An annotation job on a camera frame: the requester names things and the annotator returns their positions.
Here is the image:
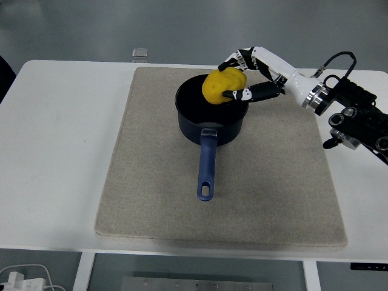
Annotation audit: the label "beige fabric mat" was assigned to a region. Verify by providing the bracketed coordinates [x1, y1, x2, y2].
[95, 66, 348, 247]

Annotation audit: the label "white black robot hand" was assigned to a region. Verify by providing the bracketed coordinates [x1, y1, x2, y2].
[217, 46, 321, 107]

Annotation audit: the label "white power adapter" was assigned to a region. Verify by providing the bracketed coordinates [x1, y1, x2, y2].
[0, 271, 47, 291]

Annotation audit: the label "blue pot with handle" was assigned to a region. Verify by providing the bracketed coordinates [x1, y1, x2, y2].
[175, 73, 250, 202]

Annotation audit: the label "person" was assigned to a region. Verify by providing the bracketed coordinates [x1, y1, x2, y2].
[0, 55, 17, 104]

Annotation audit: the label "white table leg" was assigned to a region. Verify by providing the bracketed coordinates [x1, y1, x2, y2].
[72, 251, 96, 291]
[303, 259, 322, 291]

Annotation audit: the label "yellow potato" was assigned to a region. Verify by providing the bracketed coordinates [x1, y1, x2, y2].
[201, 67, 248, 105]

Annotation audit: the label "grey metal plate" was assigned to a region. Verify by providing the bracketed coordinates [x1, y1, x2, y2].
[121, 276, 273, 291]

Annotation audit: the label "black table control panel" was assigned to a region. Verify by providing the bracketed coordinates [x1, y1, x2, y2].
[350, 262, 388, 271]

